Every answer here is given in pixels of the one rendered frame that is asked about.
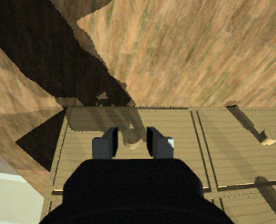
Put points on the tan wooden chest of drawers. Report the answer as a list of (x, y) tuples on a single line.
[(53, 196)]

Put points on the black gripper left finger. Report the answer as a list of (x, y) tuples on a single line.
[(101, 145)]

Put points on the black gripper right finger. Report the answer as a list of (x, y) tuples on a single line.
[(159, 146)]

